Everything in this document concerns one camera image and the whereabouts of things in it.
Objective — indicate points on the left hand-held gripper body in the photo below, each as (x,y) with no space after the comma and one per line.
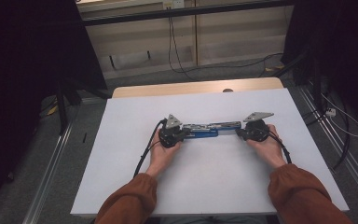
(171,135)

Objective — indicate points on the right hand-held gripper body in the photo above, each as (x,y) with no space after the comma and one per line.
(256,130)

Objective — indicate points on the blue stapler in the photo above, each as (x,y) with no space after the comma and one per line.
(205,133)

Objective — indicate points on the person's right hand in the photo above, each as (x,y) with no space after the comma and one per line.
(270,151)

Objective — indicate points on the person's left hand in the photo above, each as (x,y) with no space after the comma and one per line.
(161,158)

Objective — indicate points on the brown round table grommet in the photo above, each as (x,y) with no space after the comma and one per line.
(227,90)

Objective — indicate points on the white table cover board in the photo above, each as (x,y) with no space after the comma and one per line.
(214,180)

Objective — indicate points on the yellow floor tape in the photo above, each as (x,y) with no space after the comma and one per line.
(52,110)
(273,68)

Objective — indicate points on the black metal stand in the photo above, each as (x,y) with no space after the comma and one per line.
(316,87)
(62,115)

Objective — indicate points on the white plug adapter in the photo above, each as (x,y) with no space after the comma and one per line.
(331,112)

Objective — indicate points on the small black floor object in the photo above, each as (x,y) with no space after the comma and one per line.
(84,137)

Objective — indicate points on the beige wooden cabinet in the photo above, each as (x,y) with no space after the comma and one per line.
(230,31)

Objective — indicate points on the black horizontal bar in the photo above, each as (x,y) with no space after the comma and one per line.
(136,18)

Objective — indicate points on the black curtain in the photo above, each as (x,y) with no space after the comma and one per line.
(348,46)
(18,62)

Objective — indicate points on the aluminium floor rail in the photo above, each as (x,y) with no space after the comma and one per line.
(48,177)
(338,146)

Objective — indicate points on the white wall socket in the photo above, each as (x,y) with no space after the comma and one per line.
(174,3)

